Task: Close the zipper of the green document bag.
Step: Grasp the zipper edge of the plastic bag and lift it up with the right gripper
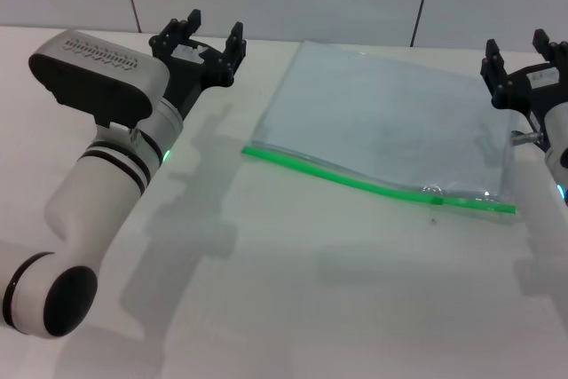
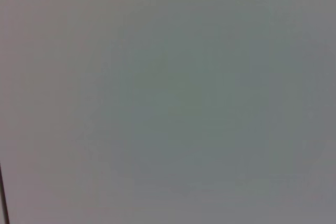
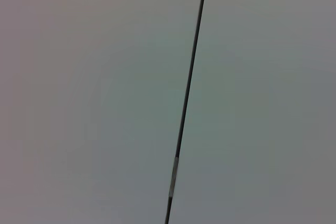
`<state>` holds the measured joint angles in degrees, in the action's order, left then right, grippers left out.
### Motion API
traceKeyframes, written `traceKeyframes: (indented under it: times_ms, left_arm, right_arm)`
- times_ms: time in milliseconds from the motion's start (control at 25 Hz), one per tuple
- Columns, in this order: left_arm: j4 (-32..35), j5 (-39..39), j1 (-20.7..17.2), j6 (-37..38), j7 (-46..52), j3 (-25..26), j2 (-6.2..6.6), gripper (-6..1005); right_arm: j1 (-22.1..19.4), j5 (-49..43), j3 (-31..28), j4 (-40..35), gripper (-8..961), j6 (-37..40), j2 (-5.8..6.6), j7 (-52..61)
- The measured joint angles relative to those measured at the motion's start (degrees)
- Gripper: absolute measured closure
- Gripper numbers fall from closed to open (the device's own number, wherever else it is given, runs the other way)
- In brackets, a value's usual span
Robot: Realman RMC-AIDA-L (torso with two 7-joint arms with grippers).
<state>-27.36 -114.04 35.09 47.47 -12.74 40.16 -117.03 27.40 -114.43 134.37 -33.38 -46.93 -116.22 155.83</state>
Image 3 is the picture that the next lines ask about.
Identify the dark wall seam silver patch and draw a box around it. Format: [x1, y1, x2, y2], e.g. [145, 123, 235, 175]
[164, 0, 210, 224]

